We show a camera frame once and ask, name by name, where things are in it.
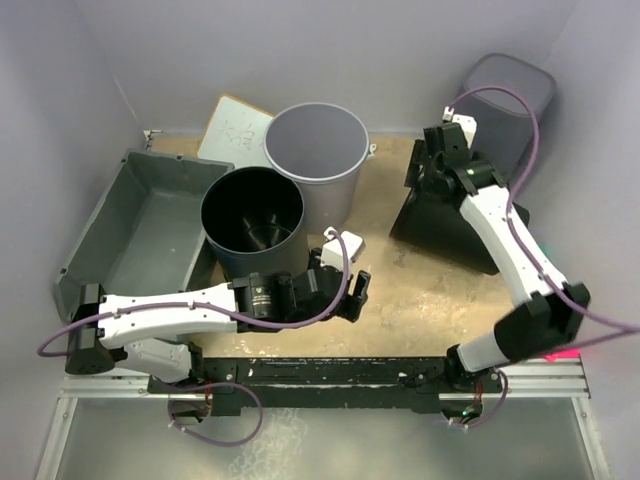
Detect black ribbed round bin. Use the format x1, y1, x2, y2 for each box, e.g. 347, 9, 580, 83
388, 177, 531, 276

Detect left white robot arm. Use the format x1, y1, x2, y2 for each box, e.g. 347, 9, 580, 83
65, 242, 371, 392

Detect small whiteboard wooden frame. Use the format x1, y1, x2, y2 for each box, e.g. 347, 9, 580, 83
197, 95, 273, 169

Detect light grey round bucket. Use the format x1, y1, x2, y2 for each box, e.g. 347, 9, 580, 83
263, 102, 371, 234

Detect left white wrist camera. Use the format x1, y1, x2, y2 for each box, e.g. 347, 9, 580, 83
320, 227, 366, 271

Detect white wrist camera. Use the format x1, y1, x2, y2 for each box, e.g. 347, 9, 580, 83
442, 106, 477, 148
320, 227, 366, 271

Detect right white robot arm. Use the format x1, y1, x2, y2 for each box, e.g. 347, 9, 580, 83
395, 122, 590, 391

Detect grey slotted square bin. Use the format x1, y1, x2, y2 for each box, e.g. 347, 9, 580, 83
454, 53, 557, 182

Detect pink plastic clip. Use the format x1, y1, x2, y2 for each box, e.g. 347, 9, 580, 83
542, 349, 581, 362

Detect dark blue round bin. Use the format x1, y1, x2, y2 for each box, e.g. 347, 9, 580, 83
200, 167, 309, 280

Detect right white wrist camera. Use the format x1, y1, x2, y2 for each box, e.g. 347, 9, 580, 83
442, 106, 477, 148

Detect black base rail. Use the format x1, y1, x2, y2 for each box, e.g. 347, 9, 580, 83
148, 356, 502, 416

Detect aluminium frame rail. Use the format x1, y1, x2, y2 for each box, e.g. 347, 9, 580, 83
38, 359, 613, 479

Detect grey plastic storage crate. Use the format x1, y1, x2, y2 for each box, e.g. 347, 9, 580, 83
53, 150, 234, 323

